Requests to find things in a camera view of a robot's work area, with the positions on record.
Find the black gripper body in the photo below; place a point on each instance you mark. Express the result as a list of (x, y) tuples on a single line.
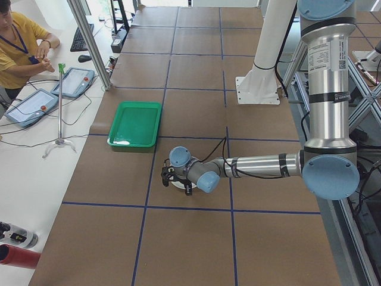
[(180, 180)]

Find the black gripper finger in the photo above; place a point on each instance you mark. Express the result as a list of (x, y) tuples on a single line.
[(188, 189), (165, 179)]

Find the white round plate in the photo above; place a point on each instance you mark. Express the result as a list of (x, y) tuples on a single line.
[(180, 185)]

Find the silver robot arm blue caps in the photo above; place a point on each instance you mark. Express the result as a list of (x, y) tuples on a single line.
[(328, 161)]

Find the green plastic tray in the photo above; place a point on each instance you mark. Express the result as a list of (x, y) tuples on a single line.
[(135, 127)]

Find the far teach pendant tablet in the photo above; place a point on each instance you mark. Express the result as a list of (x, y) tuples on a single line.
[(74, 82)]

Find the teach pendant tablet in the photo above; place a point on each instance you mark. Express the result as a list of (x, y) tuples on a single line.
[(32, 109), (74, 82)]

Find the black computer mouse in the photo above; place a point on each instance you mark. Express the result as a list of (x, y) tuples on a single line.
[(84, 58)]

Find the metal reacher grabber stick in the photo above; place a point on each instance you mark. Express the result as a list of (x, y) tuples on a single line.
[(60, 142)]

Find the near teach pendant tablet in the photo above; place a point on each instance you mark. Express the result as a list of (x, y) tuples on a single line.
[(32, 109)]

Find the black keyboard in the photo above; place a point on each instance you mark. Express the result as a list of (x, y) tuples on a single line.
[(78, 43)]

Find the clear water bottle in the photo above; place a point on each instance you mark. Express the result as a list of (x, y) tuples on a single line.
[(17, 236)]

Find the red bottle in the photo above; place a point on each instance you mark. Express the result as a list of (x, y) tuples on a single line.
[(19, 257)]

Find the person in yellow shirt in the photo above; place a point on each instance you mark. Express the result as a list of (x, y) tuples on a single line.
[(25, 46)]

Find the aluminium frame post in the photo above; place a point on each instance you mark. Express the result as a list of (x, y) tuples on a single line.
[(82, 23)]

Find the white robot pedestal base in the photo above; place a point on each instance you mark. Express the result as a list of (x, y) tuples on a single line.
[(259, 86)]

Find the aluminium side frame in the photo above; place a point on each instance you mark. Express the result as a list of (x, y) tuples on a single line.
[(353, 224)]

